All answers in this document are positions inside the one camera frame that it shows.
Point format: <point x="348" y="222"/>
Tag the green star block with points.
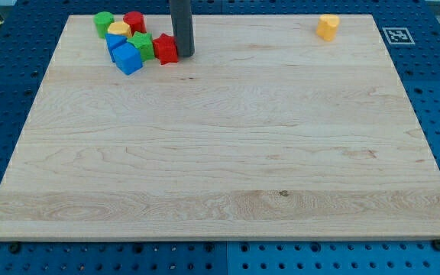
<point x="144" y="44"/>

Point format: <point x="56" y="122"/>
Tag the yellow half-round block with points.
<point x="120" y="28"/>

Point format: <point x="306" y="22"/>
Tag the yellow heart block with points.
<point x="327" y="26"/>

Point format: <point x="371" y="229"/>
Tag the red star block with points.
<point x="165" y="49"/>

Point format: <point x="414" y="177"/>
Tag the wooden board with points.
<point x="267" y="133"/>

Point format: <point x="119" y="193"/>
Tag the white fiducial marker tag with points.
<point x="398" y="36"/>

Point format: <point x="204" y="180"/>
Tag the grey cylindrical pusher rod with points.
<point x="182" y="23"/>

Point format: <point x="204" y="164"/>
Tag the blue cube block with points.
<point x="127" y="58"/>

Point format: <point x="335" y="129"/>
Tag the red cylinder block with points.
<point x="136" y="22"/>

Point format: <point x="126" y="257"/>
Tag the green cylinder block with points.
<point x="102" y="20"/>

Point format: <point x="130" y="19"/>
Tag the blue triangle block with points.
<point x="113" y="41"/>

